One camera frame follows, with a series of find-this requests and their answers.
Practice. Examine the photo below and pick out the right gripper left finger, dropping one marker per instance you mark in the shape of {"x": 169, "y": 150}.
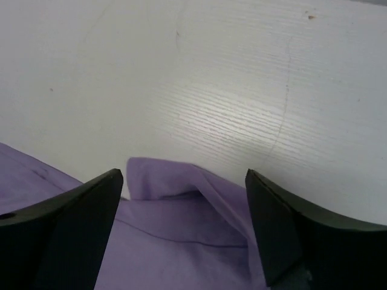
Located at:
{"x": 60, "y": 242}

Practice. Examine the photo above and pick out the purple t shirt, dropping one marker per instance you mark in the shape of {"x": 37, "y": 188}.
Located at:
{"x": 177, "y": 226}

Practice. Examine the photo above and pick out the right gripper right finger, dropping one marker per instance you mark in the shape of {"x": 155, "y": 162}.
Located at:
{"x": 305, "y": 246}

